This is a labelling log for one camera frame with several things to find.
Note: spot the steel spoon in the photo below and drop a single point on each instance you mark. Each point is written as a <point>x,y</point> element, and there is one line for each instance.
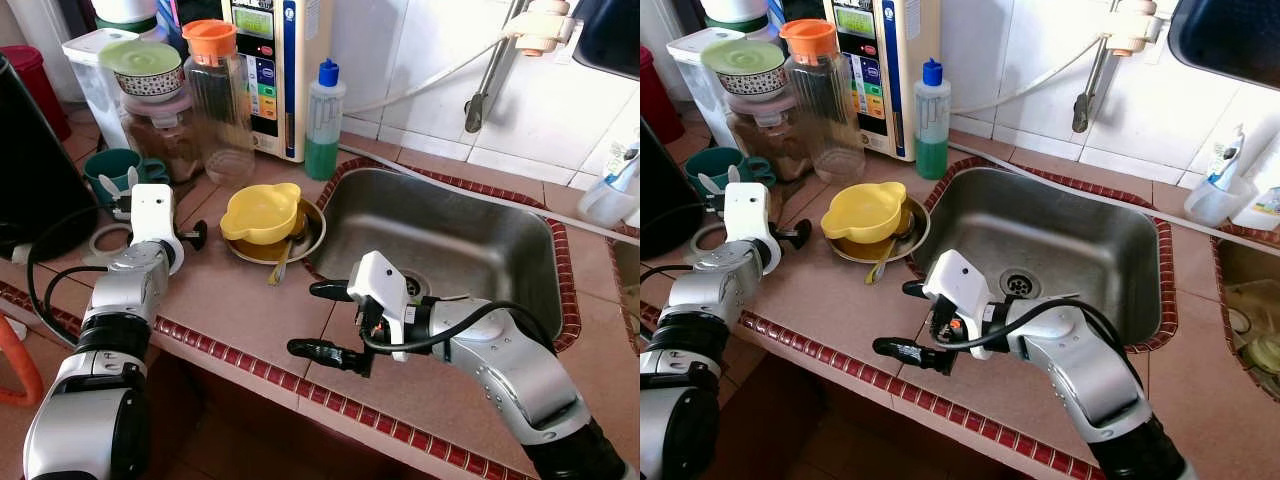
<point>278,270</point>
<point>880,270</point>

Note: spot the yellow plastic bowl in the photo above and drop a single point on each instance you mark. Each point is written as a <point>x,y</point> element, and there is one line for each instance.
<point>865,210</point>
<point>260,212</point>

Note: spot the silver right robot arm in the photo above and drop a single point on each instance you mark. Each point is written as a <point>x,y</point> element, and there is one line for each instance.
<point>1090,370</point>
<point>510,370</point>

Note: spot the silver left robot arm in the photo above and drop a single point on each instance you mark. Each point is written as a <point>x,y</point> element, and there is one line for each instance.
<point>120,300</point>
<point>712,295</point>

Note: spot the round steel plate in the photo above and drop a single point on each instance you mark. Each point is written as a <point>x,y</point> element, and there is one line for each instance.
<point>313,240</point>
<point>916,236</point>

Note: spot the clear tape roll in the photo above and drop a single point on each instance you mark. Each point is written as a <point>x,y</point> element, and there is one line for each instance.
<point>697,243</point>
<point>95,245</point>

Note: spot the white rabbit figurine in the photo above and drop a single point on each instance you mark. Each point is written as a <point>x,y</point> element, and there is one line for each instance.
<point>108,188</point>

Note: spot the glass jar brown contents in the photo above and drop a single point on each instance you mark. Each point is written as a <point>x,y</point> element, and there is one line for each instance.
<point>160,140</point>
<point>765,140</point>

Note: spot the teal mug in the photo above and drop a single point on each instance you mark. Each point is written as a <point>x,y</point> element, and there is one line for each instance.
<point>705,165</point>
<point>105,170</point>

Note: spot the steel sink basin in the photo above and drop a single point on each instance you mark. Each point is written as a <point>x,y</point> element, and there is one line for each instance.
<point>450,235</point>
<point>1060,230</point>
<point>628,290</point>
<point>1250,270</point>

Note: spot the clear pitcher orange lid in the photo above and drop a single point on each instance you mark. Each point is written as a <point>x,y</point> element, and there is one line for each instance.
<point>825,110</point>
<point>220,110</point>

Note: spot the green soap bottle blue cap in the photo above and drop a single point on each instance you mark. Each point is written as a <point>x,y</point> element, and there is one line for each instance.
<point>322,158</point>
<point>932,155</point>

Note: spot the black appliance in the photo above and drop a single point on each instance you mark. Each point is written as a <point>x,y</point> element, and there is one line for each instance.
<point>665,200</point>
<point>40,180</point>

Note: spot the patterned bowl green lid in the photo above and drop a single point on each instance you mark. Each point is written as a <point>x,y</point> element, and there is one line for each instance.
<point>140,58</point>
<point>745,57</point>

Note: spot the white blue toothpaste tube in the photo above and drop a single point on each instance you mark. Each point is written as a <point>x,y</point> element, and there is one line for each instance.
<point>622,165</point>
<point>1225,160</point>

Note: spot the clear plastic storage box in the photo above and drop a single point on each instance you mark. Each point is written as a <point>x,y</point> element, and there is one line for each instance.
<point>690,80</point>
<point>90,80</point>

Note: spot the beige water ionizer appliance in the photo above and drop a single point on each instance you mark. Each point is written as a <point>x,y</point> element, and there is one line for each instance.
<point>908,80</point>
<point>302,80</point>

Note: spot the clear plastic cup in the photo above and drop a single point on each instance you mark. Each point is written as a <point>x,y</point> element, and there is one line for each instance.
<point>1215,205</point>
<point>605,205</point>

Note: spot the dark red bin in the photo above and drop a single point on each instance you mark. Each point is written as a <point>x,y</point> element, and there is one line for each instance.
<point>650,100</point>
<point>45,100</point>

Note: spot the orange plastic object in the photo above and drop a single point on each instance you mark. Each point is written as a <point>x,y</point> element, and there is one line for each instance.
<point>25,380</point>

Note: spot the white green kettle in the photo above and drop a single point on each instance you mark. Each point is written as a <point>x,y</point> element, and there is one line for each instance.
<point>125,12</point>
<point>735,12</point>

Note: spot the dark blue tray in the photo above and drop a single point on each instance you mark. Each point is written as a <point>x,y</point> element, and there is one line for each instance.
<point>1230,40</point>
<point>612,35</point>

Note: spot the beige faucet diverter valve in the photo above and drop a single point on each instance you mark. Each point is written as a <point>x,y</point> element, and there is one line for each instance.
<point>545,25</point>
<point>1135,25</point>

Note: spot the white detergent bottle yellow cap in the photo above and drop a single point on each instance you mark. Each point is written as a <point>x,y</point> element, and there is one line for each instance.
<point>1262,210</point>

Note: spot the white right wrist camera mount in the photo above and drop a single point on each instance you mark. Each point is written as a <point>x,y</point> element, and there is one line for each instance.
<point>955,282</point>
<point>375,282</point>

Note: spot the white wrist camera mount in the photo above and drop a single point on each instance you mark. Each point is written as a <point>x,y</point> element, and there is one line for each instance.
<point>955,282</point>
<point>375,282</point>
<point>748,215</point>
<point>155,215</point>

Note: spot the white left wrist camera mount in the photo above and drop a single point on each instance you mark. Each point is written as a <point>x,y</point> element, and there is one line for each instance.
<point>155,215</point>
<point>748,215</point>

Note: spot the steel wall faucet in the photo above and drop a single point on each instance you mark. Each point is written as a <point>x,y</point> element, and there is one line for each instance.
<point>1085,100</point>
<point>480,100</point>

